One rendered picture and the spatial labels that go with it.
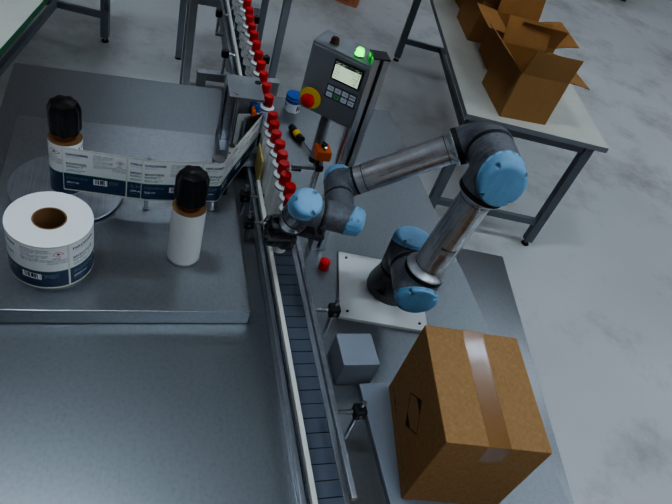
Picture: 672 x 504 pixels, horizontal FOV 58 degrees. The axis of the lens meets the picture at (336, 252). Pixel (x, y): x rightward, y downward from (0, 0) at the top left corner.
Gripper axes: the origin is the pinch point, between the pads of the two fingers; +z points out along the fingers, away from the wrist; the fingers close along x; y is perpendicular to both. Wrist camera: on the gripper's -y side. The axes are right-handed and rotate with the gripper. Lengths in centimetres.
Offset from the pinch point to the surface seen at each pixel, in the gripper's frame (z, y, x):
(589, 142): 65, -182, -79
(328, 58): -37, -5, -38
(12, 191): 14, 73, -16
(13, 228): -12, 67, 2
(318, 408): -19, -3, 47
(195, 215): -13.4, 25.8, -2.5
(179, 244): -4.7, 29.1, 2.8
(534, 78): 51, -142, -102
